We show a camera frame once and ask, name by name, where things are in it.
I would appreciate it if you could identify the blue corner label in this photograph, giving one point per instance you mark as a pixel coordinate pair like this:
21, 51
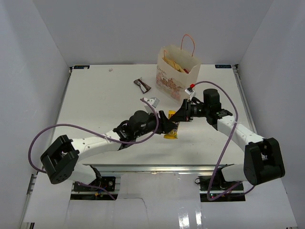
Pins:
81, 67
223, 66

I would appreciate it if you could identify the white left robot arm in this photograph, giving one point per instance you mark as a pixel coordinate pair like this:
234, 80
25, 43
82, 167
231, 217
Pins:
63, 158

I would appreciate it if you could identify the brown kettle chips bag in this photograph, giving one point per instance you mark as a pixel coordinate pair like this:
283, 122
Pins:
174, 65

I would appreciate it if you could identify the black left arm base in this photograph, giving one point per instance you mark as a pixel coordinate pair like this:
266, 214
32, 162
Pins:
107, 183

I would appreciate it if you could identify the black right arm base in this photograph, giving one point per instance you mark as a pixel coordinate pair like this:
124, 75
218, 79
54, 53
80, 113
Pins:
235, 195

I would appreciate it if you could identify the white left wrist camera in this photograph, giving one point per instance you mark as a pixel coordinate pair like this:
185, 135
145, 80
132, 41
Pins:
150, 104

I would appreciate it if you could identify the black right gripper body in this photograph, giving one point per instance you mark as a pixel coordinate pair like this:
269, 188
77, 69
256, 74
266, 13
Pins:
196, 110

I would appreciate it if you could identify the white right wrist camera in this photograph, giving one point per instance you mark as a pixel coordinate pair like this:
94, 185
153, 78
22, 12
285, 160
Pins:
190, 91

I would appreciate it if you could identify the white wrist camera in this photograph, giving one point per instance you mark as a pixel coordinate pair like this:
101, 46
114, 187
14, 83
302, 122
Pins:
150, 104
190, 91

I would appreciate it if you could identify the aluminium front table rail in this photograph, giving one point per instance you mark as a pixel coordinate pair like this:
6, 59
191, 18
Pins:
103, 168

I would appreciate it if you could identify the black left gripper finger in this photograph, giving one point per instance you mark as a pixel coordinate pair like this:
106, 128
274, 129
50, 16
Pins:
167, 126
163, 116

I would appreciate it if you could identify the blue left corner label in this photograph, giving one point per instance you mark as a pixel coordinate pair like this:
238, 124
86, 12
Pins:
81, 67

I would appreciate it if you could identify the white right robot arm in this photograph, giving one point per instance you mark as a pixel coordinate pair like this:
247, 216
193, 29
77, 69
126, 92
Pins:
263, 160

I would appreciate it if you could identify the brown chocolate bar wrapper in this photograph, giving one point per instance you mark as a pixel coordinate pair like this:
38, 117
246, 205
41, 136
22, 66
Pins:
142, 85

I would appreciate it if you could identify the white paper bag orange handles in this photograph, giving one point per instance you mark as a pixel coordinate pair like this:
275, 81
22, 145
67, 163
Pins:
172, 82

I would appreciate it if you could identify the blue right corner label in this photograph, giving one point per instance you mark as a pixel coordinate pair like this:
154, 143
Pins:
223, 66

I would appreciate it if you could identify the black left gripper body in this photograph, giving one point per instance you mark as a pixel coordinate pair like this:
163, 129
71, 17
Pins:
150, 126

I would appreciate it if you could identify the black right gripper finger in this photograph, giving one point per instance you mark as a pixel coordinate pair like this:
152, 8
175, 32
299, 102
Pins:
185, 107
181, 115

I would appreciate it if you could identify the yellow M&M's candy packet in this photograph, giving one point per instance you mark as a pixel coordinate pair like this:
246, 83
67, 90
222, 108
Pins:
173, 134

